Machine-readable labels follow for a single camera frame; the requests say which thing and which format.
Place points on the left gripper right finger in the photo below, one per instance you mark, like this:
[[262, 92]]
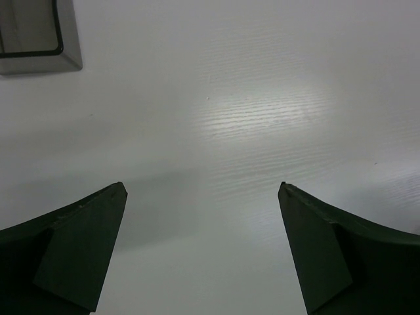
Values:
[[346, 264]]

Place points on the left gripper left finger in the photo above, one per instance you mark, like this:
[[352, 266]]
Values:
[[57, 263]]

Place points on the grey translucent plastic bin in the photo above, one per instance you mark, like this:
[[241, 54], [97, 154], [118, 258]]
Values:
[[39, 37]]

